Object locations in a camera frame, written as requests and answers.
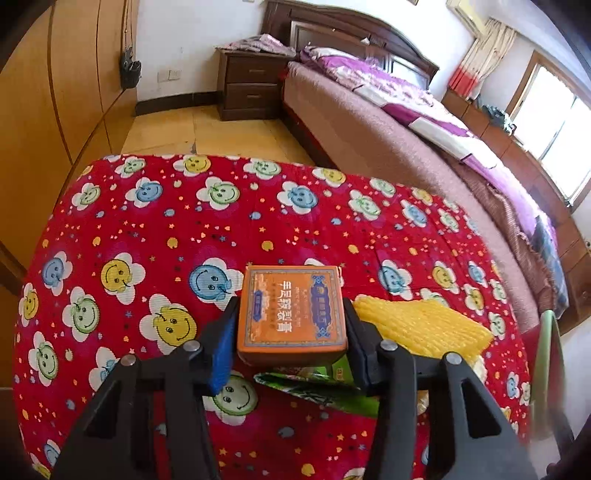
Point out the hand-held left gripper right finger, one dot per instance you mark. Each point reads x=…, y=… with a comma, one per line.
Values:
x=364, y=371

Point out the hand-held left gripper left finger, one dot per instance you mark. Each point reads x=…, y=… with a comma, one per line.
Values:
x=226, y=350

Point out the orange cardboard box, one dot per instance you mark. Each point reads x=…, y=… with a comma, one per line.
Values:
x=291, y=314

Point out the green foil packet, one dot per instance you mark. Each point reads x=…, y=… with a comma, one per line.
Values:
x=318, y=390

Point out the large yellow foam net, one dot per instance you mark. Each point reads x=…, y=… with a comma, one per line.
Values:
x=425, y=327

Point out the red smiley flower cloth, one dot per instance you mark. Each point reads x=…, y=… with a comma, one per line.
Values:
x=138, y=221

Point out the blue plaid cloth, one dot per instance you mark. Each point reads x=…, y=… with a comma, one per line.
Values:
x=551, y=263

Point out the bed with brown cover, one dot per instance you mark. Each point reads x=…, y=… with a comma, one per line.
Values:
x=392, y=152

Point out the low wooden cabinet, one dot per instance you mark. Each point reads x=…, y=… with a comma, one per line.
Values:
x=535, y=180

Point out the dark wooden nightstand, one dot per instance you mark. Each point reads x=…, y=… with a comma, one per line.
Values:
x=251, y=87

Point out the purple patchwork quilt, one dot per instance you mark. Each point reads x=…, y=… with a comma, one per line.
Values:
x=415, y=110

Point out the dark clothes pile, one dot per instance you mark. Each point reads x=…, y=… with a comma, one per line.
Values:
x=498, y=117

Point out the black hanging bag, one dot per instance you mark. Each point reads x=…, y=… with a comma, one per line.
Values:
x=130, y=71

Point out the pink clothes pile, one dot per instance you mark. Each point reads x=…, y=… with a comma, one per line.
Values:
x=258, y=45

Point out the wooden wardrobe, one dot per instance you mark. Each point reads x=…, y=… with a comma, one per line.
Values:
x=60, y=92

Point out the purple pillow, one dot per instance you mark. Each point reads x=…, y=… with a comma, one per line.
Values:
x=332, y=57

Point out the floral red-hem curtain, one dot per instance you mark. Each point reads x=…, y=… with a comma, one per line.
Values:
x=485, y=60

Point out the dark wooden headboard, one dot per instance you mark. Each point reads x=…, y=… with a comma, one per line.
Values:
x=341, y=23

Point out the white wall socket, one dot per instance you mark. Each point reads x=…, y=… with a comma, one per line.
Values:
x=170, y=75

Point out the wooden frame window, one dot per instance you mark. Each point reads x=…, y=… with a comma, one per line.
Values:
x=554, y=124

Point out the wall air conditioner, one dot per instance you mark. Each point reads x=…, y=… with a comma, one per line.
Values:
x=468, y=14

